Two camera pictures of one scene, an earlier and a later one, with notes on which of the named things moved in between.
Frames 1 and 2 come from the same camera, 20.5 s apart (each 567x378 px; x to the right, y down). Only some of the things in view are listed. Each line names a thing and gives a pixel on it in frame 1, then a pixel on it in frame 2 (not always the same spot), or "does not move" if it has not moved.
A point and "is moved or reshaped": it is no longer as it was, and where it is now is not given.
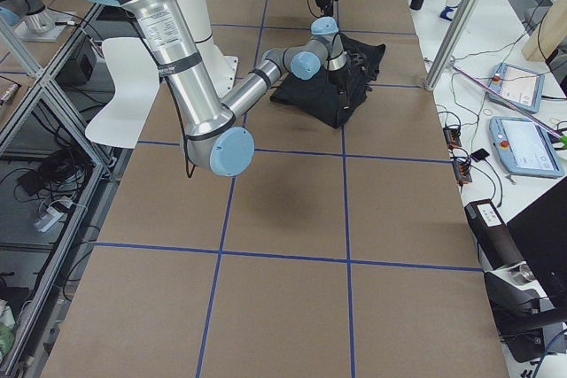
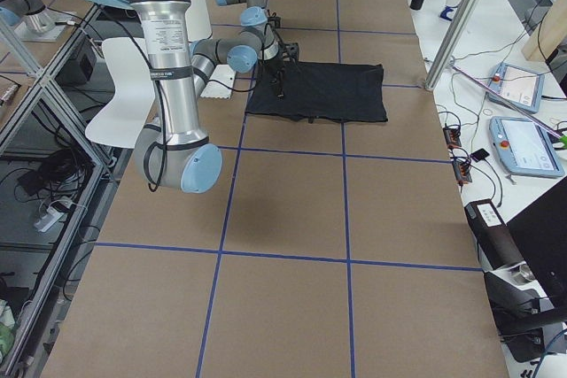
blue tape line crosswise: [293, 258] does not move
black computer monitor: [540, 234] does not move
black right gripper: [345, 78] to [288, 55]
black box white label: [493, 235] does not move
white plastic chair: [134, 67] does not move
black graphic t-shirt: [332, 96] is moved or reshaped
